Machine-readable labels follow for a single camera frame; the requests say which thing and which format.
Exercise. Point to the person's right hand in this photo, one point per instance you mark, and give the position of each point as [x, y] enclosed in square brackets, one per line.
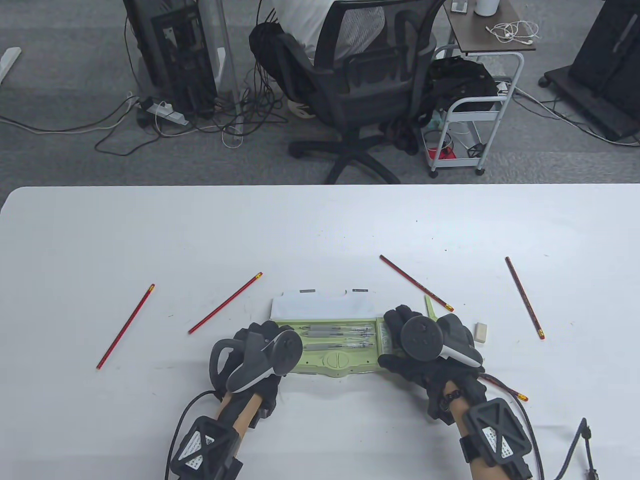
[395, 320]

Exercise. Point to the person's left hand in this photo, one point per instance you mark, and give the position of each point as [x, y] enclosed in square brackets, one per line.
[262, 329]

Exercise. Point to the green scissors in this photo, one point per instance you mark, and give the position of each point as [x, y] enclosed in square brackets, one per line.
[429, 306]

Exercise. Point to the silver ballpoint pen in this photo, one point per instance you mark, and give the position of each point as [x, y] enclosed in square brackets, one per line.
[335, 334]
[335, 328]

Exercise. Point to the green panda pencil case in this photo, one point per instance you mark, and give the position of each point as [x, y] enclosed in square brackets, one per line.
[340, 360]

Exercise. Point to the clear grey-grip pen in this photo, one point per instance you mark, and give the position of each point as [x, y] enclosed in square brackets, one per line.
[330, 346]

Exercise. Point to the person's left forearm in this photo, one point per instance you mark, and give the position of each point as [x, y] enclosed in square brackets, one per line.
[242, 415]

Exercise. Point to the person's right forearm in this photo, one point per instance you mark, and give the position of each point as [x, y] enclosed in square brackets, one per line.
[456, 414]

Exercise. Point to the red pencil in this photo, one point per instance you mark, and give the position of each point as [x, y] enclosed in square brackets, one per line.
[125, 327]
[415, 282]
[512, 392]
[225, 302]
[524, 297]

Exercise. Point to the black white hand controller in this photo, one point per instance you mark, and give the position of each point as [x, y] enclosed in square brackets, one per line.
[420, 337]
[287, 352]

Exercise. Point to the white eraser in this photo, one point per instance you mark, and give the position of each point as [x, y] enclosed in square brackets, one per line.
[480, 332]

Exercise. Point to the small red container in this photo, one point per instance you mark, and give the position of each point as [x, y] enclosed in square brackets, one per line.
[446, 152]

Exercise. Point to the white rolling cart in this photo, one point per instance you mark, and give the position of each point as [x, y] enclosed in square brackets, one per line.
[475, 116]

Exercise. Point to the black mesh office chair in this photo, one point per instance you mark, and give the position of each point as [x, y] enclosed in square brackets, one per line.
[360, 100]

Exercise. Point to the white power strip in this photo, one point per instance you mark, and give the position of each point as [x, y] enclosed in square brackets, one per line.
[170, 114]

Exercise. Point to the black bag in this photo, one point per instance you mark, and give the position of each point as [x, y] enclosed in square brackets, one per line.
[460, 80]

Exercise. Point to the white power adapter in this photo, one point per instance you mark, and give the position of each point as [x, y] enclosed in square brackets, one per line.
[502, 88]

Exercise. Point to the black computer tower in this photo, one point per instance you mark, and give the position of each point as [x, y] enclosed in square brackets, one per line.
[175, 55]

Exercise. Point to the brown wooden side table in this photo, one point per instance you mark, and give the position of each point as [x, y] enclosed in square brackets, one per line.
[480, 37]

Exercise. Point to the grey metal desk leg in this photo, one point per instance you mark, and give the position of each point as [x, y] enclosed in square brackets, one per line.
[222, 30]

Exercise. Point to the small grey device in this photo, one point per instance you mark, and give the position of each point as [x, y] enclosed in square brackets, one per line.
[460, 6]

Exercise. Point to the white cup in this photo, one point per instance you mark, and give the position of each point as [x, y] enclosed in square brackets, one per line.
[486, 7]

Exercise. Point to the black wheeled stand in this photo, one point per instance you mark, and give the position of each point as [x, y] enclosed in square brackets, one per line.
[605, 50]

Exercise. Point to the white table foot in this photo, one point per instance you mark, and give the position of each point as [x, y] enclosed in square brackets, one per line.
[9, 60]

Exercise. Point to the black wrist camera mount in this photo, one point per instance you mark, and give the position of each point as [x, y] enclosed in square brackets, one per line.
[497, 432]
[205, 447]

